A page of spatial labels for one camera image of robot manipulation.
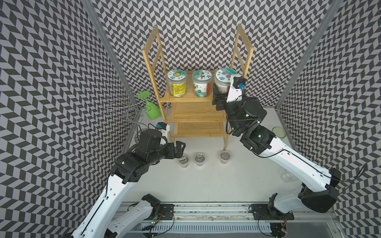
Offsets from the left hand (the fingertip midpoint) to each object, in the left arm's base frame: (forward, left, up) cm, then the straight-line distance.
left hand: (175, 147), depth 66 cm
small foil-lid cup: (+2, -2, -20) cm, 20 cm away
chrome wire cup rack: (+51, +43, -28) cm, 72 cm away
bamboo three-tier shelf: (+15, -5, +3) cm, 16 cm away
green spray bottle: (+26, +16, -4) cm, 31 cm away
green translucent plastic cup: (+20, -62, -19) cm, 68 cm away
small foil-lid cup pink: (+6, -26, -22) cm, 35 cm away
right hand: (+14, -21, +23) cm, 34 cm away
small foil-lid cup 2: (+4, -11, -21) cm, 24 cm away
